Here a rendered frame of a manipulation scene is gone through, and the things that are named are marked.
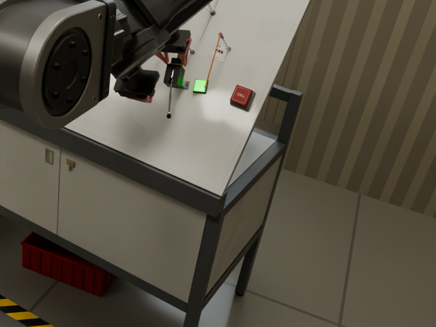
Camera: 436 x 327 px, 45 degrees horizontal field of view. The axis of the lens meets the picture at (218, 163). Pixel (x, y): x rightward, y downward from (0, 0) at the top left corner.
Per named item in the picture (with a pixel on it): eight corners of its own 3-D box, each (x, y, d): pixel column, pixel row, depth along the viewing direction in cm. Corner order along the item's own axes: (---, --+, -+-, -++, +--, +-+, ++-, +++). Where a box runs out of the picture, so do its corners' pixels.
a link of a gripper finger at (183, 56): (172, 55, 151) (166, 30, 144) (196, 57, 150) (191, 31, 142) (165, 71, 148) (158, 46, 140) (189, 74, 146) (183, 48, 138)
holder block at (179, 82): (167, 87, 150) (163, 82, 146) (171, 69, 151) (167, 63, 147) (181, 88, 149) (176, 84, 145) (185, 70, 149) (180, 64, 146)
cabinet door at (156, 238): (186, 305, 171) (207, 207, 151) (55, 236, 187) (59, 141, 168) (190, 300, 173) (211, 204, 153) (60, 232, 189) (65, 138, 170)
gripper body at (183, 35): (157, 33, 145) (151, 11, 140) (191, 35, 143) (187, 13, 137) (150, 48, 142) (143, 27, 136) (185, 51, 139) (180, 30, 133)
